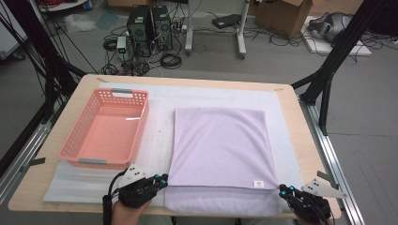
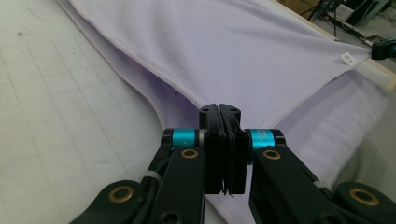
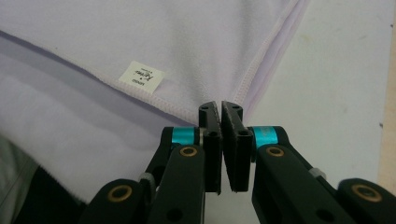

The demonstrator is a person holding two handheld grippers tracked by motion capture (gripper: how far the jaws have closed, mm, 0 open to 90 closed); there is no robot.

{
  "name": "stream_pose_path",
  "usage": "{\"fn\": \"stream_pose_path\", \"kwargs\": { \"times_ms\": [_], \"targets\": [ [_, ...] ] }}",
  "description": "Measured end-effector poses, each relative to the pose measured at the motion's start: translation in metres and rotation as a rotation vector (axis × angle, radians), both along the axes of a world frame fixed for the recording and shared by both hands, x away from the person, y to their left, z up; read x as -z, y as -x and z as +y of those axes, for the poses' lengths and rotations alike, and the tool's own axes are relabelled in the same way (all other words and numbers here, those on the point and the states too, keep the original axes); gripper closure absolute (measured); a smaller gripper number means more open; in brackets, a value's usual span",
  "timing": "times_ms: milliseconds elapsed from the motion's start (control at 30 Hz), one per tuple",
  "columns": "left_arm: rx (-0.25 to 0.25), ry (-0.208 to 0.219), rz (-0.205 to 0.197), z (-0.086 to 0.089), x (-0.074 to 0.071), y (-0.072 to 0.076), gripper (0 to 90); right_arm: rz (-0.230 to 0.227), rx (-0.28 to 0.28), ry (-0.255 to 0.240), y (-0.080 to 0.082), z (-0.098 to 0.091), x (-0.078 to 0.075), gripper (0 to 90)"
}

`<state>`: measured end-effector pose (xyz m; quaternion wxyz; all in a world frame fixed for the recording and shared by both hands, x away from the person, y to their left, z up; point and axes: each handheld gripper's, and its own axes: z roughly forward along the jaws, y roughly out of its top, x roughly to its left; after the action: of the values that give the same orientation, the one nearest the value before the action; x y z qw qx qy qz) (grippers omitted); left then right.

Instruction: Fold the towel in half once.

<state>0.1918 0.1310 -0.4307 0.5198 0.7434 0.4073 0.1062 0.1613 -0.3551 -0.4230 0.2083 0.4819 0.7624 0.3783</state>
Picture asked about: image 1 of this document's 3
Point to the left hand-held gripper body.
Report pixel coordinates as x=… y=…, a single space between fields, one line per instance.
x=134 y=193

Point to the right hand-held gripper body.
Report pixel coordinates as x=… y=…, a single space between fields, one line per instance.
x=309 y=206

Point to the pink plastic basket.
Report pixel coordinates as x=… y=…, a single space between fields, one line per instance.
x=106 y=137

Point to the lilac printed towel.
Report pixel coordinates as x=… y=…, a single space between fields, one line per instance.
x=219 y=146

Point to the person's right hand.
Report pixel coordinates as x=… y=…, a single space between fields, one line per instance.
x=313 y=222

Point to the person's left hand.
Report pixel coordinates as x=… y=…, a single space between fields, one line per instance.
x=128 y=215

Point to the small white power device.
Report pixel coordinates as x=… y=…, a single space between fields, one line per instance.
x=121 y=43

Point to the white foam board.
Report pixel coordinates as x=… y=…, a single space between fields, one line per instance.
x=322 y=47

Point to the white metal stand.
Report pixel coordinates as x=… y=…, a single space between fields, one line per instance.
x=188 y=31

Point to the slim black computer tower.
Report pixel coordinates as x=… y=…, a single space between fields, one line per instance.
x=162 y=28

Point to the large black computer tower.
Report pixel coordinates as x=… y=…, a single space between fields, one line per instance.
x=139 y=28

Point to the grey rounded device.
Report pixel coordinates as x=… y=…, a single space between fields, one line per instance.
x=331 y=26

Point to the black flat device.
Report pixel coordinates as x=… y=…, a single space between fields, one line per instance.
x=226 y=21

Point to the brown cardboard box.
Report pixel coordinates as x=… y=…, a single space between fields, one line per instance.
x=281 y=17

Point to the clear plastic bag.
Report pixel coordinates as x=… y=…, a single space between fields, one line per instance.
x=79 y=22

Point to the grey metal bracket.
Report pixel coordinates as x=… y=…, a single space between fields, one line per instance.
x=325 y=176
x=34 y=162

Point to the aluminium rail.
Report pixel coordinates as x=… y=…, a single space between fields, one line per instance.
x=334 y=156
x=22 y=159

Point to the black metal frame post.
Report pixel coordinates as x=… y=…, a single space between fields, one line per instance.
x=344 y=40
x=37 y=47

